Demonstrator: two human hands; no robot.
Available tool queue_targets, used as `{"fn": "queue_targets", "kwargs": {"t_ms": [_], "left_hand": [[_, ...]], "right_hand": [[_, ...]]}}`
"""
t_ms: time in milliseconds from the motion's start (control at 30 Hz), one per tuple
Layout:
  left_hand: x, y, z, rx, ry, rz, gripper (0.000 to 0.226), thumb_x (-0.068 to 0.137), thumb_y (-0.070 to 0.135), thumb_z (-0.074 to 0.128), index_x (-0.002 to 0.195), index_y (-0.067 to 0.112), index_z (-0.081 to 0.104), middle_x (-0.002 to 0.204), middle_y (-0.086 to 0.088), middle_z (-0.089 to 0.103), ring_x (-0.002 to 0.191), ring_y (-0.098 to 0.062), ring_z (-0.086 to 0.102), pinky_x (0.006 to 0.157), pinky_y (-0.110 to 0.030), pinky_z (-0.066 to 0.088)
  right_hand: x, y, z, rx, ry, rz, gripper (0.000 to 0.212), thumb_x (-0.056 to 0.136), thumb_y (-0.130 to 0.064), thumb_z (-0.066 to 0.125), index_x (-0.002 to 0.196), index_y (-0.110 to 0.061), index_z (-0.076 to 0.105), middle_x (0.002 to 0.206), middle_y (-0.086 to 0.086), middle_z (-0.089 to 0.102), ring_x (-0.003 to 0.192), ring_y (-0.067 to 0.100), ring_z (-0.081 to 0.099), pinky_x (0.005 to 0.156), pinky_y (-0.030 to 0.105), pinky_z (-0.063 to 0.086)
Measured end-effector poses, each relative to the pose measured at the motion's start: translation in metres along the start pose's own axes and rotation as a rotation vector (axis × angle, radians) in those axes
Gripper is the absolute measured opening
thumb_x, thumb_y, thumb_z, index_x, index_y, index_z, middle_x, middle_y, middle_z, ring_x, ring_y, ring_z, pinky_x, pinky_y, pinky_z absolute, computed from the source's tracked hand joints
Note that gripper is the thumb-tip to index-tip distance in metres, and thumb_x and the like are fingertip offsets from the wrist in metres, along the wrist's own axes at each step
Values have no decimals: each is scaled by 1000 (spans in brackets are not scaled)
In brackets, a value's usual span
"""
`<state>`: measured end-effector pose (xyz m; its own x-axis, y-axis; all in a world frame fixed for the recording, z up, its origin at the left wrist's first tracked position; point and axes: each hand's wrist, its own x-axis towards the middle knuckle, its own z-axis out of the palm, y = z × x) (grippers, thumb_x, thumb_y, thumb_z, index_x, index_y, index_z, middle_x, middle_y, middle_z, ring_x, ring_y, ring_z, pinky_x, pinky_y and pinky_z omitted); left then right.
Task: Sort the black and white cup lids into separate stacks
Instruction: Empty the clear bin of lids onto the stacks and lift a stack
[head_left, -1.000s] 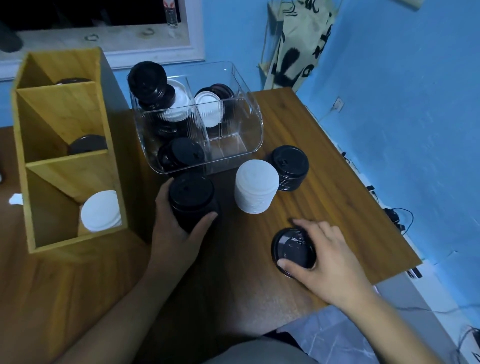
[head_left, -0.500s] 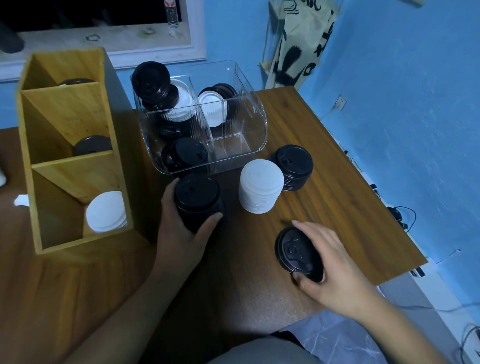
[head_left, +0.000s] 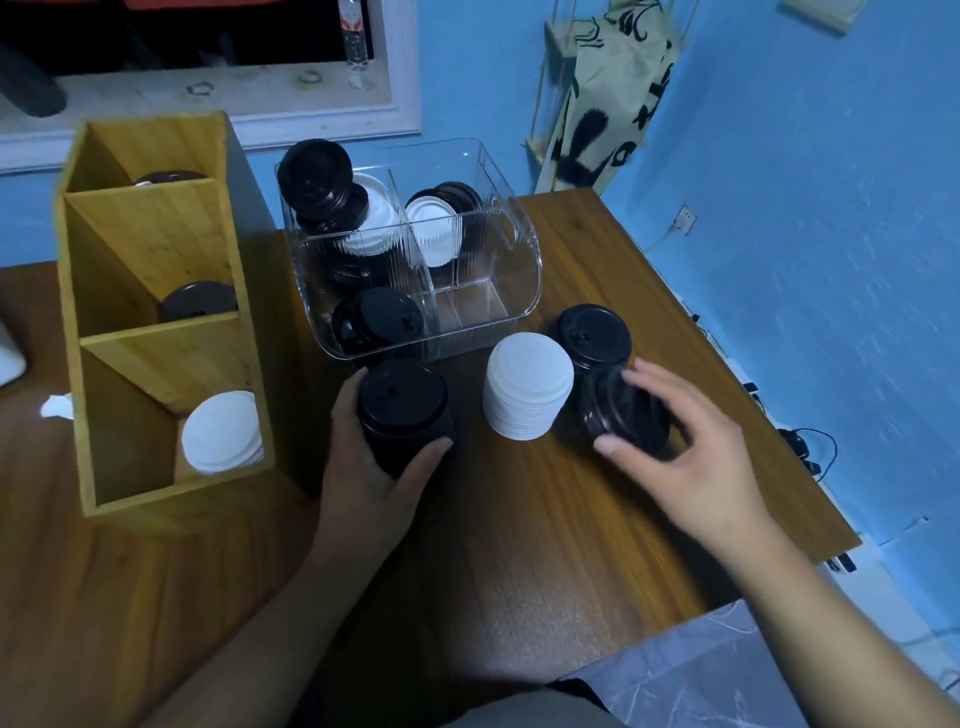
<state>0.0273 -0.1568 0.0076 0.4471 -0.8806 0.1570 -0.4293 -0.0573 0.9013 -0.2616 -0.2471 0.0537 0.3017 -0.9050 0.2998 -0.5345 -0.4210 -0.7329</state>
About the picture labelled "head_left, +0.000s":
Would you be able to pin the person's right hand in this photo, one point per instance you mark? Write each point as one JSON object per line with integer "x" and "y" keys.
{"x": 712, "y": 487}

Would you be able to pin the person's left hand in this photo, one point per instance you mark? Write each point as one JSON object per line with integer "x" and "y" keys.
{"x": 360, "y": 502}

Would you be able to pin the large black cup lid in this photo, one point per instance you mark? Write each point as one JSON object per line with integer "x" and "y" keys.
{"x": 619, "y": 412}

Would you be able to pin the wooden three-compartment organizer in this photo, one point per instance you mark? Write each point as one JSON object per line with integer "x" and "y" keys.
{"x": 172, "y": 487}

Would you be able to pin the short stack of black lids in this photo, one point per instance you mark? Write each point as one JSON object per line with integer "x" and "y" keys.
{"x": 592, "y": 334}

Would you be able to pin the white domed cup lid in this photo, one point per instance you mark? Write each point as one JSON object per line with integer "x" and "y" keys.
{"x": 525, "y": 382}

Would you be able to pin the person's right forearm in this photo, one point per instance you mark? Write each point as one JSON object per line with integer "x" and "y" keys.
{"x": 847, "y": 637}

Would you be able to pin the person's left forearm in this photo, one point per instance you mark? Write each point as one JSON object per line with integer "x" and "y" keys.
{"x": 247, "y": 652}

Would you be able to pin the white foam box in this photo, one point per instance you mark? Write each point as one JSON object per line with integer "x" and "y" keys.
{"x": 9, "y": 360}

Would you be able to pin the grey shirt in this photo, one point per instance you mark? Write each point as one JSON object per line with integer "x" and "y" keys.
{"x": 532, "y": 712}

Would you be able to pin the clear plastic container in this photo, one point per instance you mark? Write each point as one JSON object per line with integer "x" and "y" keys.
{"x": 525, "y": 262}

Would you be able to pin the crumpled white tissue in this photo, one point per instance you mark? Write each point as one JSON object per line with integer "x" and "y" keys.
{"x": 58, "y": 406}

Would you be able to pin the cream tote bag black print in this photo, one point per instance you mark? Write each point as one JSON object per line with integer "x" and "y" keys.
{"x": 615, "y": 97}

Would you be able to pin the clear plastic water bottle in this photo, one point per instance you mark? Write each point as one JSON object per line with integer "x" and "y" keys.
{"x": 354, "y": 34}

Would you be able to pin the red curtain panel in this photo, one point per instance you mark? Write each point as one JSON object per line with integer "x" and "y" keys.
{"x": 180, "y": 3}

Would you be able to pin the dark glass vase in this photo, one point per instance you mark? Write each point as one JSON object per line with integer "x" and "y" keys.
{"x": 30, "y": 82}

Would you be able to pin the white wall socket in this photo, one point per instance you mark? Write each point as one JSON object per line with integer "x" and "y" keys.
{"x": 682, "y": 220}

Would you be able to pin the white window frame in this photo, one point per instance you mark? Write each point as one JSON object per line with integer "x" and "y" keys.
{"x": 337, "y": 120}

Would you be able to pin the cream wall plate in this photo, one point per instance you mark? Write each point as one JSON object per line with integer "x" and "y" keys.
{"x": 825, "y": 9}

